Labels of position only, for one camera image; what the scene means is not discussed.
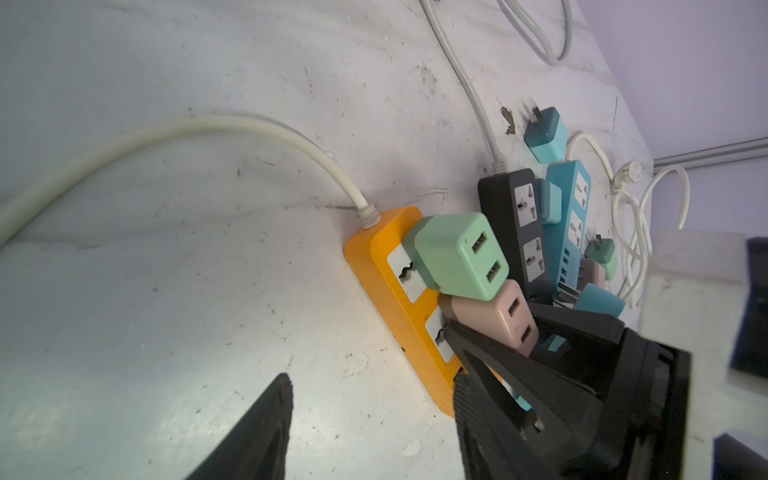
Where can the teal adapter front black strip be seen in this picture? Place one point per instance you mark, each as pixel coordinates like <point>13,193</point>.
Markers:
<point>548,201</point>

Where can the teal adapter black strip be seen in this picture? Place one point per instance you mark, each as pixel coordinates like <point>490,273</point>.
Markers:
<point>546,135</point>
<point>548,201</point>

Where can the pink adapter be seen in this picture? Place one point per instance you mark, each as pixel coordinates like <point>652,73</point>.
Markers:
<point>591,272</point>
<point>506,318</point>

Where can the orange power strip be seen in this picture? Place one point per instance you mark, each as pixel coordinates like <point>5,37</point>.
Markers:
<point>407,306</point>

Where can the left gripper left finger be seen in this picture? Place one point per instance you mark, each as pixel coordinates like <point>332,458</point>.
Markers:
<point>256,447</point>

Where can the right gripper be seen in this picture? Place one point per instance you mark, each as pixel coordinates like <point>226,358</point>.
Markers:
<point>608,404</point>

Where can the green adapter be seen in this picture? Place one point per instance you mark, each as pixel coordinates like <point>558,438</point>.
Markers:
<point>458,255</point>
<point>603,250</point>

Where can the blue power strip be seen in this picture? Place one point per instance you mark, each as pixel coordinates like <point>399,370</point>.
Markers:
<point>563,242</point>

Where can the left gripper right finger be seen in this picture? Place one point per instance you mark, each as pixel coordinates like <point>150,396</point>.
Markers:
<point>491,447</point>

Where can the teal triangular power strip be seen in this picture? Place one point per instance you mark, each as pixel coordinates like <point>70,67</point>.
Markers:
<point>591,298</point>

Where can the black power strip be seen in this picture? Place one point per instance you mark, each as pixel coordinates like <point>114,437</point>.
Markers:
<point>509,203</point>

